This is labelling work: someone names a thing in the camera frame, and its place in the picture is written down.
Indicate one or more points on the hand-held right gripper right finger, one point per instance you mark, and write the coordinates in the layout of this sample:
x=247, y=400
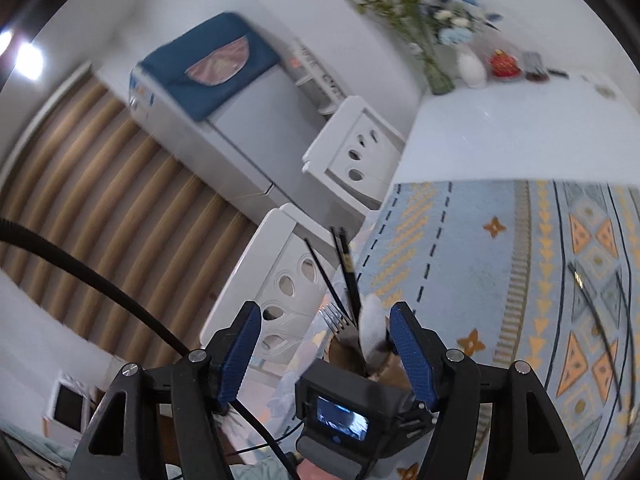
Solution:
x=410, y=355

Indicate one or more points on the dotted white rice paddle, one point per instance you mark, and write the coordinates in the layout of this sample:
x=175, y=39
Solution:
x=374, y=325

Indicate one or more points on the grey refrigerator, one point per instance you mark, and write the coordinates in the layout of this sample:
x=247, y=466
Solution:
x=240, y=150

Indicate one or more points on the glass vase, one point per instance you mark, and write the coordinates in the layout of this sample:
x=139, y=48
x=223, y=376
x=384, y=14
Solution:
x=439, y=77

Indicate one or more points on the blue patterned tablecloth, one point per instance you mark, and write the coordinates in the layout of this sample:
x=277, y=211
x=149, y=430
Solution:
x=475, y=285

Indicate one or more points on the white shelf rack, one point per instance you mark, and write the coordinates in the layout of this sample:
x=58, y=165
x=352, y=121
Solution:
x=320, y=80

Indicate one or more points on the blue refrigerator cover cloth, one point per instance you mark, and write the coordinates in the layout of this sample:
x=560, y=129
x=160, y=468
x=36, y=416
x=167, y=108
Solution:
x=170, y=80

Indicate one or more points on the metal fork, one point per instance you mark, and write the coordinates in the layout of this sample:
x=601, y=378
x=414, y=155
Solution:
x=337, y=322

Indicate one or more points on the green yellow flower stems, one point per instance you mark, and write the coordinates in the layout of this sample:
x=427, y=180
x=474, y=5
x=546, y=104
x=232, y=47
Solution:
x=390, y=0

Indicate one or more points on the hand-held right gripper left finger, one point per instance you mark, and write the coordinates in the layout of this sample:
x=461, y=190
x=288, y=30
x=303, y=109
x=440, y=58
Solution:
x=242, y=350

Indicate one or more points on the red lidded teacup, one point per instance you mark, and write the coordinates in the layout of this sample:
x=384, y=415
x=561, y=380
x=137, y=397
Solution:
x=505, y=66

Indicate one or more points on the white ceramic vase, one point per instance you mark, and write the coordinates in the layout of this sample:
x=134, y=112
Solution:
x=471, y=72

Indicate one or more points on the light green blanket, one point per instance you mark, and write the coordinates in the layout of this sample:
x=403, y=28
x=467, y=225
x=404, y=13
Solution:
x=30, y=455

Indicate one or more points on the white microwave oven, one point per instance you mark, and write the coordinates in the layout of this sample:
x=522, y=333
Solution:
x=67, y=405

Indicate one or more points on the small black remote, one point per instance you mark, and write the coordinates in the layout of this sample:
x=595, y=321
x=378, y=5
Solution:
x=558, y=73

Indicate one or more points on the white chair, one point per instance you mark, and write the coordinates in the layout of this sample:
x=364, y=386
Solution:
x=350, y=120
x=270, y=240

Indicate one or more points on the person's left forearm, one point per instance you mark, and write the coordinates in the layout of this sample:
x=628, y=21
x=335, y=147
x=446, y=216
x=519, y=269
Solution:
x=325, y=472

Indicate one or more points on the ceiling lamp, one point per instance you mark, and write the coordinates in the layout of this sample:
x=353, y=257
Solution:
x=29, y=59

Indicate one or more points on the blue white flower bouquet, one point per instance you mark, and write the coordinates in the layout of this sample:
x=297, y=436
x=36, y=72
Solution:
x=455, y=20

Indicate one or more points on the striped window blind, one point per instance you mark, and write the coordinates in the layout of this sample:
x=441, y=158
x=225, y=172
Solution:
x=100, y=160

